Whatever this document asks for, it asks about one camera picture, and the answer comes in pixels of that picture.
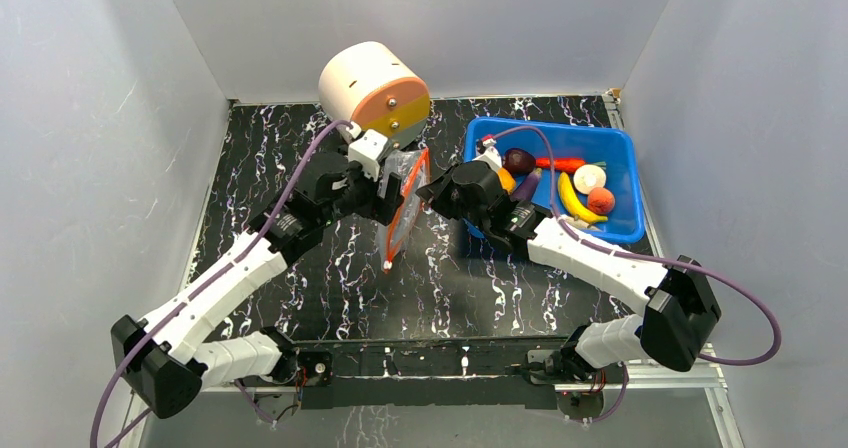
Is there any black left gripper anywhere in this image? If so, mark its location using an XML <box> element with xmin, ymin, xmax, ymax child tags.
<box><xmin>321</xmin><ymin>148</ymin><xmax>403</xmax><ymax>229</ymax></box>

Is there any clear orange-zip bag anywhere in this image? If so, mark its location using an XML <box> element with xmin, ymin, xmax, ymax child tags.
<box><xmin>376</xmin><ymin>148</ymin><xmax>431</xmax><ymax>273</ymax></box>

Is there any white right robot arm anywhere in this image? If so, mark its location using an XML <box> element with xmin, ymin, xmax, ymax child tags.
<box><xmin>416</xmin><ymin>161</ymin><xmax>721</xmax><ymax>382</ymax></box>

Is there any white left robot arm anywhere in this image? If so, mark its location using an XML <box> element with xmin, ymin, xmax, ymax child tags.
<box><xmin>111</xmin><ymin>152</ymin><xmax>406</xmax><ymax>419</ymax></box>

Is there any orange toy lemon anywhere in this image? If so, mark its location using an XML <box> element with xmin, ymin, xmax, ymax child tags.
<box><xmin>497</xmin><ymin>168</ymin><xmax>517</xmax><ymax>194</ymax></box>

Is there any dark red toy fruit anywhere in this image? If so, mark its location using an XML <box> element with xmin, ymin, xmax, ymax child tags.
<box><xmin>503</xmin><ymin>148</ymin><xmax>536</xmax><ymax>177</ymax></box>

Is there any purple toy eggplant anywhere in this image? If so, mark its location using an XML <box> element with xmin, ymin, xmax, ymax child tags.
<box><xmin>510</xmin><ymin>168</ymin><xmax>542</xmax><ymax>202</ymax></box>

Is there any cylindrical wooden drawer box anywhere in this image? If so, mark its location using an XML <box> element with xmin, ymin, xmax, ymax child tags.
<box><xmin>318</xmin><ymin>41</ymin><xmax>431</xmax><ymax>154</ymax></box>

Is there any yellow toy banana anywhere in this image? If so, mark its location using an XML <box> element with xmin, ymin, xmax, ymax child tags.
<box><xmin>557</xmin><ymin>173</ymin><xmax>608</xmax><ymax>225</ymax></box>

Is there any blue plastic bin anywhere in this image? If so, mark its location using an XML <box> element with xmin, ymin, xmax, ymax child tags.
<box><xmin>464</xmin><ymin>117</ymin><xmax>645</xmax><ymax>245</ymax></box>

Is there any white toy onion half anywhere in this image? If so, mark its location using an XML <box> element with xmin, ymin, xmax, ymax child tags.
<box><xmin>572</xmin><ymin>164</ymin><xmax>607</xmax><ymax>195</ymax></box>

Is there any orange-red toy peach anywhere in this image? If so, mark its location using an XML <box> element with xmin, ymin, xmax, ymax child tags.
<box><xmin>587</xmin><ymin>187</ymin><xmax>616</xmax><ymax>216</ymax></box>

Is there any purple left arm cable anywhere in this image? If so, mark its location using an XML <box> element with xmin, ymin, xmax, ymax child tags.
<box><xmin>89</xmin><ymin>119</ymin><xmax>356</xmax><ymax>448</ymax></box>

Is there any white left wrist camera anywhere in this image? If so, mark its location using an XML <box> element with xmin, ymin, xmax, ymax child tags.
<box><xmin>343</xmin><ymin>122</ymin><xmax>393</xmax><ymax>182</ymax></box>

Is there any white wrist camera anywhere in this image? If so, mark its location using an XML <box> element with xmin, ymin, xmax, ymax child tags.
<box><xmin>343</xmin><ymin>122</ymin><xmax>393</xmax><ymax>182</ymax></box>
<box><xmin>473</xmin><ymin>135</ymin><xmax>502</xmax><ymax>172</ymax></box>

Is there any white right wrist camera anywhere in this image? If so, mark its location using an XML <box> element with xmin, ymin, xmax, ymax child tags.
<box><xmin>473</xmin><ymin>135</ymin><xmax>502</xmax><ymax>172</ymax></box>

